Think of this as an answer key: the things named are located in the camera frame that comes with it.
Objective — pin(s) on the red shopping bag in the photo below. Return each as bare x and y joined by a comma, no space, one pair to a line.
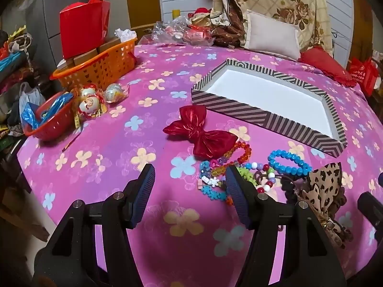
362,76

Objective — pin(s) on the striped cardboard box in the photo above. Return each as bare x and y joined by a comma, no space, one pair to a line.
269,92

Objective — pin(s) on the orange plastic basket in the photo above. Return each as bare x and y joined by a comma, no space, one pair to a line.
98,68

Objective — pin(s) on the santa plush doll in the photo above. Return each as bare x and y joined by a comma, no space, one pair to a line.
199,15

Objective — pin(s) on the thin red stick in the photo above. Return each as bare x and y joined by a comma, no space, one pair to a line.
71,142

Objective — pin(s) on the red plastic basket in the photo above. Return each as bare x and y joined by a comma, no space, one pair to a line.
54,125

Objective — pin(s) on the pile of clear plastic bags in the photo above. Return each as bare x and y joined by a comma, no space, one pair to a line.
173,33

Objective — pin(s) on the leopard print hair bow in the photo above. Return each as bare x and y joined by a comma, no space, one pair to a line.
324,182

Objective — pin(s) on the brown cardboard box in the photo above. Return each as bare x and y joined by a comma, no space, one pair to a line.
110,44
86,58

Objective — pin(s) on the white plastic bag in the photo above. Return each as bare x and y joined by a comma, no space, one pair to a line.
28,98

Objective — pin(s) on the red heart pillow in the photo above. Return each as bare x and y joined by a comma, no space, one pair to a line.
326,64

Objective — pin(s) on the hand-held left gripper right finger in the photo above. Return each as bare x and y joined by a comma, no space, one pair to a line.
236,194

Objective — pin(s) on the brown hair scrunchie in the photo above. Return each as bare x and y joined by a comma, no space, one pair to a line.
288,188

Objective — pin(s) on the red paper gift bag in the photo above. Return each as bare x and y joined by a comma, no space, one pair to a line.
80,27

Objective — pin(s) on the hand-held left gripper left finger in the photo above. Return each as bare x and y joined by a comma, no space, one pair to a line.
143,191

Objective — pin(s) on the blue foil wrapper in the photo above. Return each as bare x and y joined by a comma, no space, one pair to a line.
33,115

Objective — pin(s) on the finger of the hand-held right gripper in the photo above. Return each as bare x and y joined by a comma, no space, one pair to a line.
371,209

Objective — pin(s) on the white tissue paper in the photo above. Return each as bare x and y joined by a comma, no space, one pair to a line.
125,34

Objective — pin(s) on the yellow roll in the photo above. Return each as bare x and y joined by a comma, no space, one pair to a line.
175,15

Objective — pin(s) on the yellow measuring tape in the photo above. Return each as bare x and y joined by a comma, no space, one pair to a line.
77,121

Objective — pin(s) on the pink floral blanket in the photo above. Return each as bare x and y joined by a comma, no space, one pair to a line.
119,131

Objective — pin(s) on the white pillow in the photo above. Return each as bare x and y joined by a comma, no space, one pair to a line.
272,36

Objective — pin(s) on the pile of colourful clothes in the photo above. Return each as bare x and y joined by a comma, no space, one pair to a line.
12,71

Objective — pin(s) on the shiny red hair bow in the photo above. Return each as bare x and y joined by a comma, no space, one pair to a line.
206,140

